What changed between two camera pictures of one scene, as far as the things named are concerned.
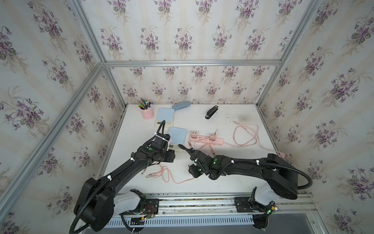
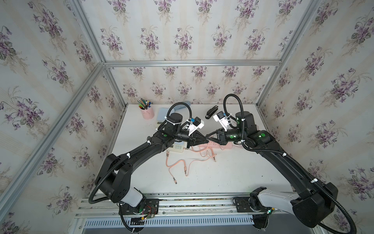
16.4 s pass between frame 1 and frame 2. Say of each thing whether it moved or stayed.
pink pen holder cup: stayed
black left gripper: moved
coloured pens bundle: stayed
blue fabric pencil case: stayed
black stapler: stayed
